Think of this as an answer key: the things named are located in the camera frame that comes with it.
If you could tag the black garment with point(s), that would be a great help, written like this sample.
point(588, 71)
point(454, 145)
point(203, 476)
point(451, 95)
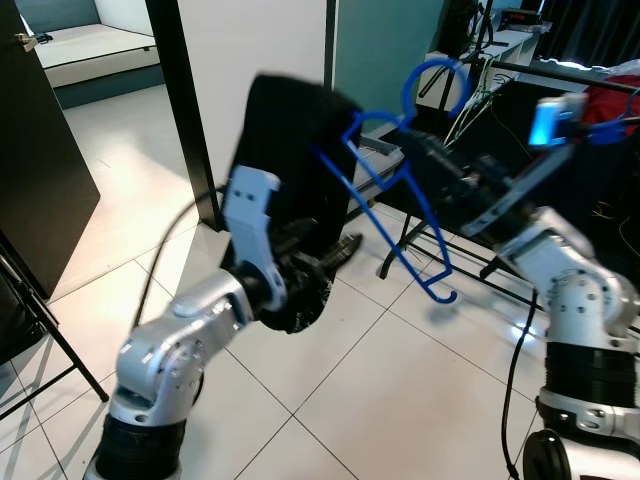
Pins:
point(290, 140)

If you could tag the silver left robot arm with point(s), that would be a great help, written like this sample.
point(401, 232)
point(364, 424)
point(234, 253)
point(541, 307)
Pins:
point(170, 350)

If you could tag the teal glass door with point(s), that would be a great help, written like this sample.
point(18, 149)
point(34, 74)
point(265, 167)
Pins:
point(380, 50)

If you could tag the black hanging clothes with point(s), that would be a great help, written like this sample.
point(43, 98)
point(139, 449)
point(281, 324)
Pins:
point(610, 170)

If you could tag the red hanging garment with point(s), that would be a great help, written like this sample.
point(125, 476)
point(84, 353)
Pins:
point(615, 105)

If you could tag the dark brown door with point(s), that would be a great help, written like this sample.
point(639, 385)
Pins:
point(40, 150)

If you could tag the white bed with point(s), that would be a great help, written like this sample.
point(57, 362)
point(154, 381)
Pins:
point(90, 55)

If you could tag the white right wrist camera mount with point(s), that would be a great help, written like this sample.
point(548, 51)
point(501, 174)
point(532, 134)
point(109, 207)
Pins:
point(520, 185)

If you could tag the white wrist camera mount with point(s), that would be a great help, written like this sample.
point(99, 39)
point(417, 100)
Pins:
point(250, 220)
point(520, 185)

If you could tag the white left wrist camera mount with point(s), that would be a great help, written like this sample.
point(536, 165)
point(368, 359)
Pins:
point(250, 220)

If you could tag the black door frame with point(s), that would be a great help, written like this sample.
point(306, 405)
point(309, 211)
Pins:
point(185, 100)

